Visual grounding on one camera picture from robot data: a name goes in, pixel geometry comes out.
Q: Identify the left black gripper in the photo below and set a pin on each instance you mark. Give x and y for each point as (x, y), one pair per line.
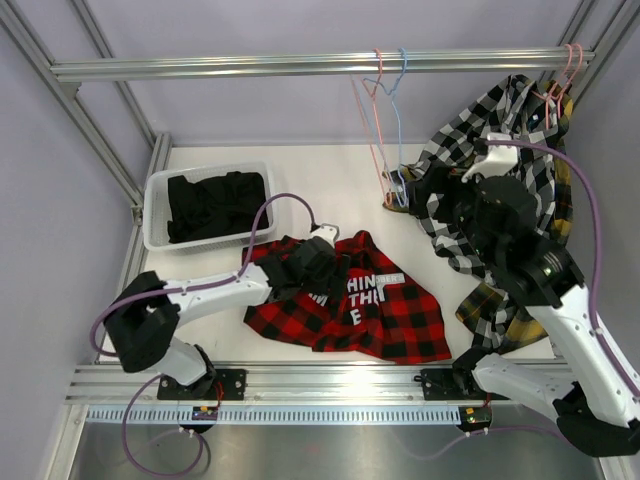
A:
(330, 285)

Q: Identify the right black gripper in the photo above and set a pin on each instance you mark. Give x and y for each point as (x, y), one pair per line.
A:
(438, 179)

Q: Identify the light blue wire hanger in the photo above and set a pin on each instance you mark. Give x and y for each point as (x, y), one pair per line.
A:
(392, 130)

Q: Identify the red black plaid shirt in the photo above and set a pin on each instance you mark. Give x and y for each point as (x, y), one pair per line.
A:
(384, 313)

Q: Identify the black polo shirt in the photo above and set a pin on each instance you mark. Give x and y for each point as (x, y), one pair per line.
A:
(213, 207)

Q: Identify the white plastic basket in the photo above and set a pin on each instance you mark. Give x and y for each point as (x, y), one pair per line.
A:
(157, 213)

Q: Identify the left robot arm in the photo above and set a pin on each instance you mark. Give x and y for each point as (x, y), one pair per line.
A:
(142, 322)

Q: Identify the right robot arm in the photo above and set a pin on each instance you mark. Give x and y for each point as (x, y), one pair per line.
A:
(596, 411)

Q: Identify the grey white plaid shirt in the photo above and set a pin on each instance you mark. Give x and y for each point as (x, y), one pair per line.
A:
(500, 130)

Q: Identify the yellow plaid shirt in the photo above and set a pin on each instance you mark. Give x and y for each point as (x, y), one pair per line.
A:
(555, 240)

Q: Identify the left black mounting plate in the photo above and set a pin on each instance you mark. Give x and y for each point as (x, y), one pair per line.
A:
(228, 384)

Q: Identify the black mounting plate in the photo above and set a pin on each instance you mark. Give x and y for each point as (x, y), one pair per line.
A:
(228, 384)
(449, 384)

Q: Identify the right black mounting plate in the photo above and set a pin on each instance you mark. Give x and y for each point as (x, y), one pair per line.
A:
(449, 384)

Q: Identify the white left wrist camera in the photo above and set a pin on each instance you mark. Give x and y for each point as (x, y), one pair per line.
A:
(328, 232)

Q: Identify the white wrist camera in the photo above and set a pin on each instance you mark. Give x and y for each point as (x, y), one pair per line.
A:
(328, 232)
(495, 157)

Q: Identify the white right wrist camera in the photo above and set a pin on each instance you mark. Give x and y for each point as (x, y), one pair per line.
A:
(495, 157)

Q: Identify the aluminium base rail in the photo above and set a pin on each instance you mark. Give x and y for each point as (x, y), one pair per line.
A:
(353, 383)

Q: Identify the aluminium hanging rail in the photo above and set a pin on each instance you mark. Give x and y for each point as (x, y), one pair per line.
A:
(358, 63)

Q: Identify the white slotted cable duct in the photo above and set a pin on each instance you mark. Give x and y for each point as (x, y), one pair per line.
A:
(276, 415)

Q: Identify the left aluminium frame post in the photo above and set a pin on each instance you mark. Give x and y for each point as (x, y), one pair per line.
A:
(23, 35)

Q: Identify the aluminium frame post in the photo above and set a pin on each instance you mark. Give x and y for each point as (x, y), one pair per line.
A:
(23, 35)
(617, 28)

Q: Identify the right aluminium frame post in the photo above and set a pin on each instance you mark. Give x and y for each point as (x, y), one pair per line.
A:
(617, 28)

